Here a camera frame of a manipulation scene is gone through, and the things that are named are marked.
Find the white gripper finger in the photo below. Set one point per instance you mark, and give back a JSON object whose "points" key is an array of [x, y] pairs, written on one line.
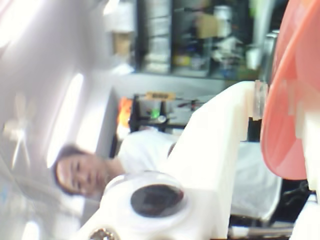
{"points": [[207, 150], [313, 150]]}

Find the orange plate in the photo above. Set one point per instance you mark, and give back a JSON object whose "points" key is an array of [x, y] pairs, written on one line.
{"points": [[282, 112]]}

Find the black equipment cart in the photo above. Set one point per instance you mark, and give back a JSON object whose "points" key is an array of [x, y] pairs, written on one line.
{"points": [[147, 117]]}

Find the orange object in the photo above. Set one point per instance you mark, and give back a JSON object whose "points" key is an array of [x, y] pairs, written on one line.
{"points": [[124, 111]]}

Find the cluttered storage shelf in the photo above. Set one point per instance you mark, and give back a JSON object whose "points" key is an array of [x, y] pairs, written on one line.
{"points": [[190, 37]]}

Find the person's dark-haired head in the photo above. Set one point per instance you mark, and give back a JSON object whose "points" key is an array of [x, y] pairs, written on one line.
{"points": [[80, 172]]}

